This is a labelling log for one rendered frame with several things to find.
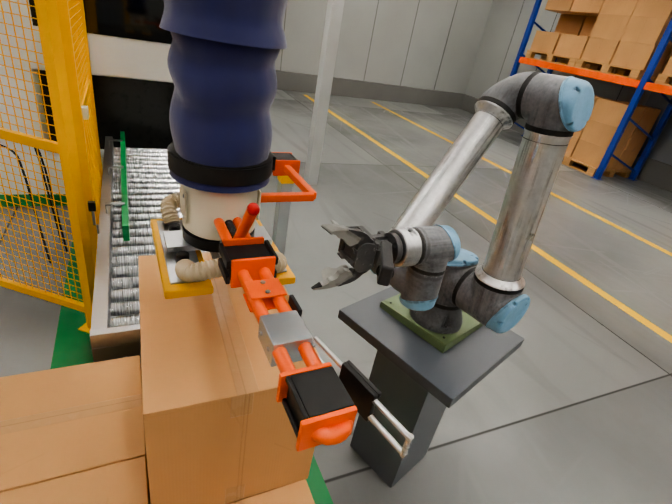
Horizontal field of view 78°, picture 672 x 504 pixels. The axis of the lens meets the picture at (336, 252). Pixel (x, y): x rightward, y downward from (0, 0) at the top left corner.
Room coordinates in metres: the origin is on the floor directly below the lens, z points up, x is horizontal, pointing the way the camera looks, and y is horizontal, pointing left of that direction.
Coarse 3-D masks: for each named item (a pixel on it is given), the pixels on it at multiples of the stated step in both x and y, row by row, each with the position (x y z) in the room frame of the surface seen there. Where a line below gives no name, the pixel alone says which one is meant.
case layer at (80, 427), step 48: (0, 384) 0.82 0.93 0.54; (48, 384) 0.85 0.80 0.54; (96, 384) 0.88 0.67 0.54; (0, 432) 0.67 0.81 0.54; (48, 432) 0.70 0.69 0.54; (96, 432) 0.73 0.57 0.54; (0, 480) 0.56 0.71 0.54; (48, 480) 0.58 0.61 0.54; (96, 480) 0.60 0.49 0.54; (144, 480) 0.62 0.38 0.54
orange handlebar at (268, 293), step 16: (288, 192) 1.03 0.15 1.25; (304, 192) 1.05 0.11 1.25; (224, 224) 0.79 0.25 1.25; (240, 272) 0.62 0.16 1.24; (256, 288) 0.57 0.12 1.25; (272, 288) 0.58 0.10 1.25; (256, 304) 0.54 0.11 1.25; (272, 304) 0.57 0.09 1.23; (288, 304) 0.56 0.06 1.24; (272, 352) 0.45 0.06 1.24; (304, 352) 0.45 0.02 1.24; (288, 368) 0.41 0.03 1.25; (320, 432) 0.33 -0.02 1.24; (336, 432) 0.33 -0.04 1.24
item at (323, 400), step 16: (304, 368) 0.41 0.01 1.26; (320, 368) 0.41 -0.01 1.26; (288, 384) 0.38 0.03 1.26; (304, 384) 0.38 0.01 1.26; (320, 384) 0.38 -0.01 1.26; (336, 384) 0.39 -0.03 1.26; (288, 400) 0.38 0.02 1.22; (304, 400) 0.35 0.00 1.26; (320, 400) 0.36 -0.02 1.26; (336, 400) 0.36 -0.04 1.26; (288, 416) 0.36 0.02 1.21; (304, 416) 0.33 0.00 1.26; (320, 416) 0.33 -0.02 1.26; (336, 416) 0.34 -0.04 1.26; (352, 416) 0.35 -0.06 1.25; (304, 432) 0.32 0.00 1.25; (304, 448) 0.32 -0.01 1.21
